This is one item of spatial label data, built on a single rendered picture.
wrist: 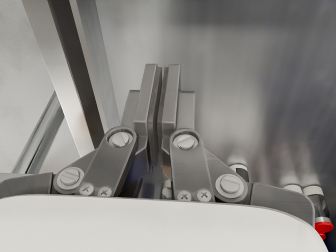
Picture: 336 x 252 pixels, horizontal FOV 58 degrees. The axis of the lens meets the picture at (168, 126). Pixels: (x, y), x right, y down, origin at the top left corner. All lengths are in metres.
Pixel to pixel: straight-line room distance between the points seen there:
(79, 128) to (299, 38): 0.21
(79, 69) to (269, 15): 0.14
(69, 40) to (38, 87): 1.35
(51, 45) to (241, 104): 0.16
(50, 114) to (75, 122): 0.44
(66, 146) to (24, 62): 0.57
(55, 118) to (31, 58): 0.75
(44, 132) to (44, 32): 0.48
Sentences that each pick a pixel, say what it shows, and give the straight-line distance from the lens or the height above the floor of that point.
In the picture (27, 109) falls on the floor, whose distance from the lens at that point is 1.70.
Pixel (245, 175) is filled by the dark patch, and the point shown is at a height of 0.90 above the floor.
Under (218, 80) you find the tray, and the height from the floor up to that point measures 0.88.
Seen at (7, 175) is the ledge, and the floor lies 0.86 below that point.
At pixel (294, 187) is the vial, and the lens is 0.37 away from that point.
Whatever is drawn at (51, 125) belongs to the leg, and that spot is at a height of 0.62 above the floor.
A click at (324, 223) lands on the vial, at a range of 0.36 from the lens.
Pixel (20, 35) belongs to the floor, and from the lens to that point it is 1.43.
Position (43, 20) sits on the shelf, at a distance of 0.25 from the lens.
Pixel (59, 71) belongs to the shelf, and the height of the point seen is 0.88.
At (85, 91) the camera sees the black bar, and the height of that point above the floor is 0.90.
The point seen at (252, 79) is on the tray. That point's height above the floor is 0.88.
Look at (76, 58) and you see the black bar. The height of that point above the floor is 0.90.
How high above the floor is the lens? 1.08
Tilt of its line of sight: 44 degrees down
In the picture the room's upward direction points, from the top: 174 degrees counter-clockwise
